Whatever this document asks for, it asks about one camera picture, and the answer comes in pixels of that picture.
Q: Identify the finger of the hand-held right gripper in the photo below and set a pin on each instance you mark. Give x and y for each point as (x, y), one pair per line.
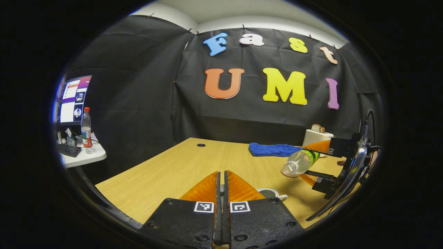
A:
(342, 147)
(325, 185)

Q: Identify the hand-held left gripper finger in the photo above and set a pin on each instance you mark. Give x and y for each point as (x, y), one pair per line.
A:
(217, 224)
(226, 224)

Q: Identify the clear green-label water bottle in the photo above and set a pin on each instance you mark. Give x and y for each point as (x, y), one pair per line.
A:
(299, 162)

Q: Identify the white teacup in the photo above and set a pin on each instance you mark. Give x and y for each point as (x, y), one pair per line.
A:
(270, 193)

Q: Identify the red-cap plastic bottle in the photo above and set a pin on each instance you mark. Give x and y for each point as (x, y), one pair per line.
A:
(87, 133)

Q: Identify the white toaster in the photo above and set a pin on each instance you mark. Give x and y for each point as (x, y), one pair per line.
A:
(313, 137)

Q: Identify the toast slice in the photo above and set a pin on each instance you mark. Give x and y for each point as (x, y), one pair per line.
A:
(317, 128)

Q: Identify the blue towel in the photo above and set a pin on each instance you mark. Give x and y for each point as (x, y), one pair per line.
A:
(273, 149)

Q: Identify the white side table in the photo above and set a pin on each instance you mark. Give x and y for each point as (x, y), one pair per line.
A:
(86, 157)

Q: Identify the black keyboard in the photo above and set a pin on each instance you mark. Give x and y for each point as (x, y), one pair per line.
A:
(69, 150)

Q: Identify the computer monitor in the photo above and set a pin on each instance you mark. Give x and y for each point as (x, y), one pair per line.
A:
(73, 100)

